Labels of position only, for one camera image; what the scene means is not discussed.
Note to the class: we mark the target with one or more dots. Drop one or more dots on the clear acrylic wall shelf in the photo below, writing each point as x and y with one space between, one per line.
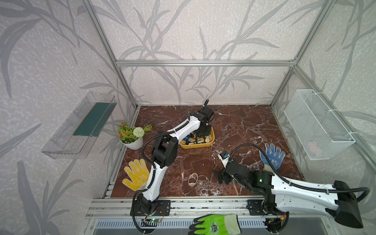
78 134

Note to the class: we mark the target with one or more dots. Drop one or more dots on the yellow work glove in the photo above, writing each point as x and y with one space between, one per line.
138 173

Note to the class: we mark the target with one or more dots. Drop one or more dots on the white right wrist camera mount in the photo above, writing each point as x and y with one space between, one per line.
225 158

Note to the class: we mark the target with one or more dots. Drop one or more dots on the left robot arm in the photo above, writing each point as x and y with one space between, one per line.
161 151

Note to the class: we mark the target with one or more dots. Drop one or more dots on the potted artificial flower plant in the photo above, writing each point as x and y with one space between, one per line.
132 137

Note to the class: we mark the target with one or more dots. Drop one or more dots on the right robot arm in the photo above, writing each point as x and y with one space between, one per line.
284 195

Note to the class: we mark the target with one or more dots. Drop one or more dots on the green work glove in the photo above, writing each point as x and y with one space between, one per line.
215 224

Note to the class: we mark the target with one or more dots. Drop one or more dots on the blue dotted work glove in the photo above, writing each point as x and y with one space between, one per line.
274 154

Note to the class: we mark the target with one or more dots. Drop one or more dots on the aluminium frame post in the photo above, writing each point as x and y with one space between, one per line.
92 15

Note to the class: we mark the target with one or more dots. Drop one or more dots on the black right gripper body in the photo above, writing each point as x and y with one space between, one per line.
225 178

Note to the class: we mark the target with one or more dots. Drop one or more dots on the yellow plastic storage box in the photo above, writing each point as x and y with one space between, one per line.
196 141

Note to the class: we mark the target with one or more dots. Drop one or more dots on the horizontal aluminium frame bar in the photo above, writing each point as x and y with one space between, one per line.
205 63

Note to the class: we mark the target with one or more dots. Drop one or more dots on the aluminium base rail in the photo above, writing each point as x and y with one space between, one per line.
176 207

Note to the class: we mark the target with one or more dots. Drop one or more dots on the white wire mesh basket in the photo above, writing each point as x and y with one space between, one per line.
317 127

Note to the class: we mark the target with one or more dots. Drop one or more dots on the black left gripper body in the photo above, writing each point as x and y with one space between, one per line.
205 131

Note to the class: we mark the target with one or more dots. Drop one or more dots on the blue translucent watch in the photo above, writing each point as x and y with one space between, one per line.
187 139

